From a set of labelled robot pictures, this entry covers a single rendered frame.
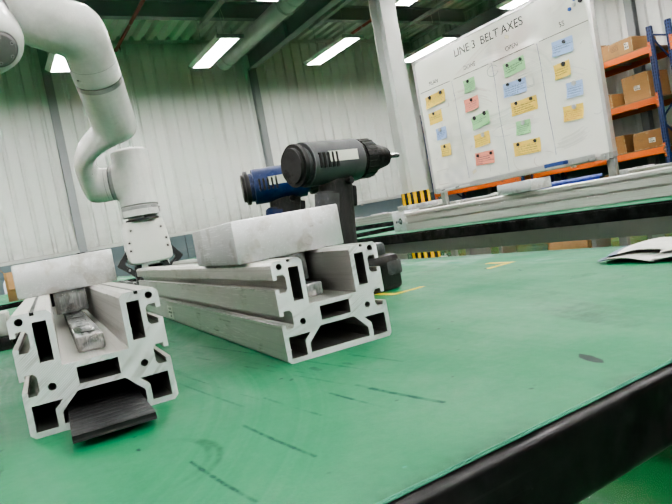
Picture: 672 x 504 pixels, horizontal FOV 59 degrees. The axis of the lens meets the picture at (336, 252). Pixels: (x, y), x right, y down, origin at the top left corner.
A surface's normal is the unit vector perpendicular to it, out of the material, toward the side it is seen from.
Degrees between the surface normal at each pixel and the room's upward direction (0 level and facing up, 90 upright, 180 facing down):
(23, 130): 90
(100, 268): 90
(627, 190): 90
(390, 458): 0
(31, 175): 90
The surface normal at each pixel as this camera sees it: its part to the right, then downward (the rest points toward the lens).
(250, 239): 0.44, -0.04
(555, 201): -0.82, 0.18
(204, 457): -0.18, -0.98
